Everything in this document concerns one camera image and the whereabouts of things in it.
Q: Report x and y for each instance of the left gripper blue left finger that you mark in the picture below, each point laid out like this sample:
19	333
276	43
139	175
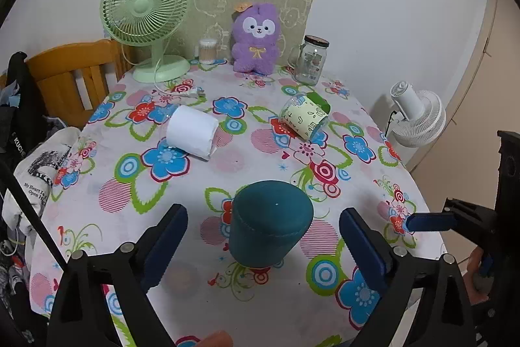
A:
80	315

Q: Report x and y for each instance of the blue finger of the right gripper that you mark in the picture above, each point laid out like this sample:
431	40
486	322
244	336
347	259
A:
430	222

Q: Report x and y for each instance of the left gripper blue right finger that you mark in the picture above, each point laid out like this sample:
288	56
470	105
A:
443	316

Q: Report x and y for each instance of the dark teal cup yellow rim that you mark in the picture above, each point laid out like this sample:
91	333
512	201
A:
269	217

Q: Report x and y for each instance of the pale yellow patterned cup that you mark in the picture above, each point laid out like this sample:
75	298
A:
304	116

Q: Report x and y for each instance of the white paper wrapped cup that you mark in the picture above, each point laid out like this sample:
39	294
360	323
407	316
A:
192	131

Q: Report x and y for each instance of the person's right hand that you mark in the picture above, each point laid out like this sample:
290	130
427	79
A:
478	278

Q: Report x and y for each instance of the white small fan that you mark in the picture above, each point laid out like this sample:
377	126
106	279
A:
420	116

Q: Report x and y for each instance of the white printed tote bag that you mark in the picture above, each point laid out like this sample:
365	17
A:
35	175

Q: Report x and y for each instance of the green plastic lid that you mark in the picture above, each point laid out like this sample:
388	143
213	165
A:
319	101

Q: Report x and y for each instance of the floral tablecloth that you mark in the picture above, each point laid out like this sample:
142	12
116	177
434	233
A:
120	178

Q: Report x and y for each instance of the black bag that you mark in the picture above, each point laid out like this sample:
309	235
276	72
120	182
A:
25	121

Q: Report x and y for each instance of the glass jar dark lid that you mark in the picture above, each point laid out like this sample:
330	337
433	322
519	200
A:
306	61

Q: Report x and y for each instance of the orange wooden chair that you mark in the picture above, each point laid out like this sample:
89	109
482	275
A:
73	83

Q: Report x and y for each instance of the purple plush bunny toy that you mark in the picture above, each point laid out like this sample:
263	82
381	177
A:
256	31

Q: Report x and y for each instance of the cotton swab container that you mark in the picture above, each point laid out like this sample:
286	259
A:
207	51

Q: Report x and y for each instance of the green desk fan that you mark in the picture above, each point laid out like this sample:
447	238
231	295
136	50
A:
148	23

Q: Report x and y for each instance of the patterned green wall board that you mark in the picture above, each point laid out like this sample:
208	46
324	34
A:
213	19

